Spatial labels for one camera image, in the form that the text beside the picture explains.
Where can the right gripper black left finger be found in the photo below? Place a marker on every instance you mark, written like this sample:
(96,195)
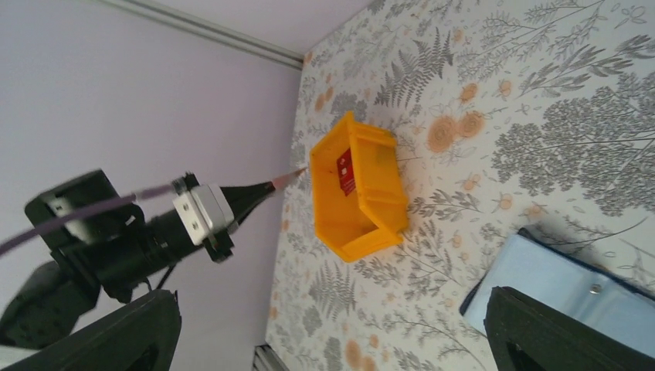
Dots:
(142,335)

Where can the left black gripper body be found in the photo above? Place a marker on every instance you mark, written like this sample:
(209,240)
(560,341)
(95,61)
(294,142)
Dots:
(218,245)

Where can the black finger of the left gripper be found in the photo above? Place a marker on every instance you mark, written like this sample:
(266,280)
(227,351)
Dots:
(244,199)

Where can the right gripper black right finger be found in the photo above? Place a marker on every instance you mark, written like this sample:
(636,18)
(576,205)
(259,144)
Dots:
(525,334)

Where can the blue card holder wallet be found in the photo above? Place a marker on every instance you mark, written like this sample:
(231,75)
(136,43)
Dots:
(596,298)

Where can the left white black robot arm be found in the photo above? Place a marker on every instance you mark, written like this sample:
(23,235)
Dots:
(100,241)

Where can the orange plastic bin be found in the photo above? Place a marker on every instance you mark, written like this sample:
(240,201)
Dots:
(374,216)

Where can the floral patterned table mat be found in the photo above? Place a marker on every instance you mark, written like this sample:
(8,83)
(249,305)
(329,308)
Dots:
(507,114)

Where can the aluminium mounting rail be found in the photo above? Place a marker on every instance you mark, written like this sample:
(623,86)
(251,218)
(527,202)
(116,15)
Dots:
(266,359)

